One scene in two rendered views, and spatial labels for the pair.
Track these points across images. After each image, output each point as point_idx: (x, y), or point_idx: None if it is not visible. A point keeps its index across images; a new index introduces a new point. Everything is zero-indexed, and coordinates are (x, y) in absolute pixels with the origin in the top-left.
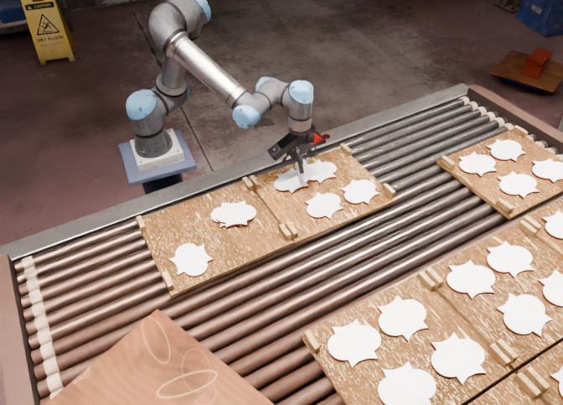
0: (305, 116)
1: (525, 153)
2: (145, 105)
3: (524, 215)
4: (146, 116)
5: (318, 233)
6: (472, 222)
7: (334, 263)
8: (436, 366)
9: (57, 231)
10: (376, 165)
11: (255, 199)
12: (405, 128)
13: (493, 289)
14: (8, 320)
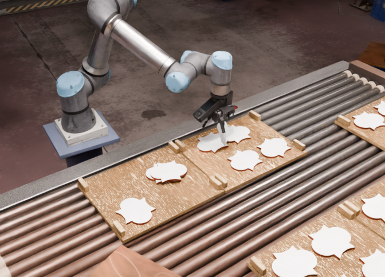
0: (226, 81)
1: None
2: (75, 83)
3: None
4: (75, 94)
5: (244, 183)
6: (373, 167)
7: (263, 206)
8: (368, 275)
9: (2, 198)
10: (282, 128)
11: (183, 160)
12: (301, 97)
13: None
14: None
